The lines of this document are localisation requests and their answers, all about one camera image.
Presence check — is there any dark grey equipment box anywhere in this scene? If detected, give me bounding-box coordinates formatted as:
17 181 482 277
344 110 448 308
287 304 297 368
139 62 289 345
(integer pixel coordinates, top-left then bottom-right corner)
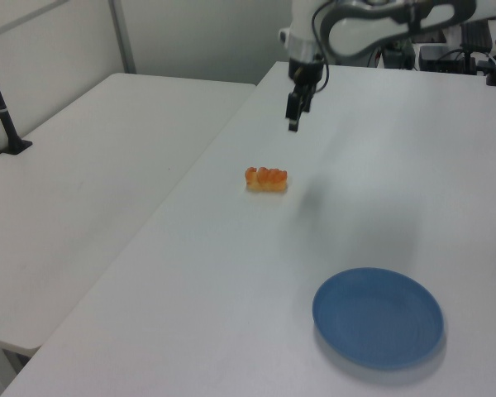
381 40 417 69

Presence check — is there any blue round plate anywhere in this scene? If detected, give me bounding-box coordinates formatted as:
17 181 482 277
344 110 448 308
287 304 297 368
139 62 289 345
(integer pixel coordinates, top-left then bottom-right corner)
312 266 446 371

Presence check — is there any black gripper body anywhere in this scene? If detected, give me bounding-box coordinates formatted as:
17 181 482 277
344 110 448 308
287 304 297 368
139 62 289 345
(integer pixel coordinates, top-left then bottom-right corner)
288 57 327 90

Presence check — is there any grey partition frame post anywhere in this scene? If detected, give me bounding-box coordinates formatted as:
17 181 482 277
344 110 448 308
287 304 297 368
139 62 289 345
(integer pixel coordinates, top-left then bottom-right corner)
107 0 137 75

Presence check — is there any orange toy bread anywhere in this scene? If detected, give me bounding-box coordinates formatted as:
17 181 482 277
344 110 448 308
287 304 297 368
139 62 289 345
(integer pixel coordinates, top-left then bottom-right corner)
244 165 291 195

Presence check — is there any black electronics box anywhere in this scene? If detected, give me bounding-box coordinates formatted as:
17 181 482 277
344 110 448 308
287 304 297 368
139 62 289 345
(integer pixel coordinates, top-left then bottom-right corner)
418 44 479 76

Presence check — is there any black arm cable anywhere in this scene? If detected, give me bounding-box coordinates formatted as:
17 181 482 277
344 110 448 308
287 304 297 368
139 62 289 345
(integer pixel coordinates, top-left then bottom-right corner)
310 0 345 94

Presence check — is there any black pole stand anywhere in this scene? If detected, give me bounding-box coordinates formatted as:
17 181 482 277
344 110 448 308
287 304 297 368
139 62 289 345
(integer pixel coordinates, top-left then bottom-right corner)
0 41 34 156

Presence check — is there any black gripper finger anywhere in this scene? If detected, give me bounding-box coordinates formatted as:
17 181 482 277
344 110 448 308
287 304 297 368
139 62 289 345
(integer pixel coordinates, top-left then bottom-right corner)
285 84 306 133
302 84 316 114

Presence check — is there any white side table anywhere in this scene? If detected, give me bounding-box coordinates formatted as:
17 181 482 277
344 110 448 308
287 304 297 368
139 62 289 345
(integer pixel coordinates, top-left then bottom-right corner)
0 72 258 397

